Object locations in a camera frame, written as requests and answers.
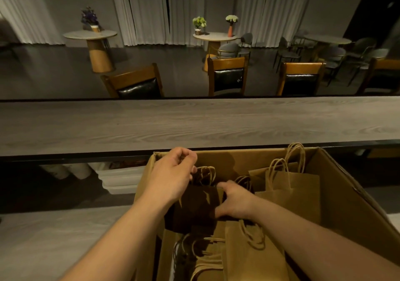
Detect white paper cups stack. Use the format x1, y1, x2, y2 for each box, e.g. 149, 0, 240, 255
40, 164, 92, 180

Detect person's right hand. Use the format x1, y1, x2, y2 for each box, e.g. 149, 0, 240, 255
215, 180, 260, 222

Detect wooden chair black leather back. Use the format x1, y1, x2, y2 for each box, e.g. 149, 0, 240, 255
276, 62, 326, 96
207, 57, 249, 97
356, 58, 400, 96
101, 63, 165, 99

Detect green plant in white pot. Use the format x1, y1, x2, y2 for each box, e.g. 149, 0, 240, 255
192, 16, 207, 36

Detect person's right forearm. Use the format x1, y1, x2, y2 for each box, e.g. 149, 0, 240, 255
250, 193, 400, 281

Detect person's left forearm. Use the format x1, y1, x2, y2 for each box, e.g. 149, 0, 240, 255
61, 195, 175, 281

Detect grey upholstered metal chair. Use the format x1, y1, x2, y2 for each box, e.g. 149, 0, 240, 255
318, 46, 347, 86
209, 42, 240, 60
347, 48, 390, 86
238, 33, 253, 62
352, 37, 378, 60
273, 36, 302, 73

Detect person's left hand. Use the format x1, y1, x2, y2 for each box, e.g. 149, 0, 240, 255
142, 147, 198, 208

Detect large brown cardboard box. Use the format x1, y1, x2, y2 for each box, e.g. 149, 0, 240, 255
134, 146, 400, 281

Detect round table with wooden base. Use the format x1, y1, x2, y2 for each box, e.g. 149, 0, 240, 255
63, 29, 118, 74
193, 32, 238, 72

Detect round grey table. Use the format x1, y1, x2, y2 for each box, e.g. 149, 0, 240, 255
303, 34, 352, 50

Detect purple flowers in pot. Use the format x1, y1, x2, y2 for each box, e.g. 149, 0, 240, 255
81, 6, 101, 33

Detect stack of white plastic containers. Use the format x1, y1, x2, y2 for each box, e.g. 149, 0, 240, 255
88, 162, 147, 195

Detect white curtain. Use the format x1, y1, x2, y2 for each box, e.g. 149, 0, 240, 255
107, 0, 207, 47
0, 0, 65, 45
234, 0, 317, 48

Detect brown paper bag with handles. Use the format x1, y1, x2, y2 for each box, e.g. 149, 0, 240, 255
224, 219, 290, 281
248, 143, 306, 192
165, 166, 226, 235
156, 228, 226, 281
254, 158, 322, 226

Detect white flowers in orange vase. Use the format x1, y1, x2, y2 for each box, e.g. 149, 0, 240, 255
225, 15, 239, 38

